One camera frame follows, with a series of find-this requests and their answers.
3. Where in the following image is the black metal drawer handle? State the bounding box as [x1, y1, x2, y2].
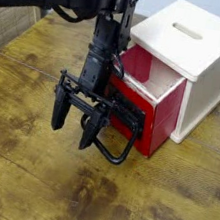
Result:
[74, 82, 150, 169]

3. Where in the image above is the white wooden box cabinet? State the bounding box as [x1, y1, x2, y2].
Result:
[131, 0, 220, 144]

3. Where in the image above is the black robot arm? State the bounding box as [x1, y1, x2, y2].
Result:
[0, 0, 137, 149]

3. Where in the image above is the red wooden drawer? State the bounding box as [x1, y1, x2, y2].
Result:
[106, 44, 187, 157]

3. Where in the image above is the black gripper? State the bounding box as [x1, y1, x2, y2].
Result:
[51, 14, 128, 150]

